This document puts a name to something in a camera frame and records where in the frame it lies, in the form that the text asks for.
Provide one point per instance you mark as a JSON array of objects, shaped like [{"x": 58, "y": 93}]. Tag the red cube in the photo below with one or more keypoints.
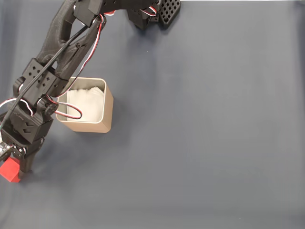
[{"x": 9, "y": 169}]

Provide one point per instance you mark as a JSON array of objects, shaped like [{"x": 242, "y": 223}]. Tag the beige square box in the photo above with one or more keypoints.
[{"x": 108, "y": 107}]

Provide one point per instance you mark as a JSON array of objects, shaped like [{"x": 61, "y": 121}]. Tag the white crumpled tissue paper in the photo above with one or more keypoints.
[{"x": 90, "y": 102}]

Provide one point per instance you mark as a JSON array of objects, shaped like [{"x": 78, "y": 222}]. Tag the bare camera circuit board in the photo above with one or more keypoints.
[{"x": 3, "y": 150}]

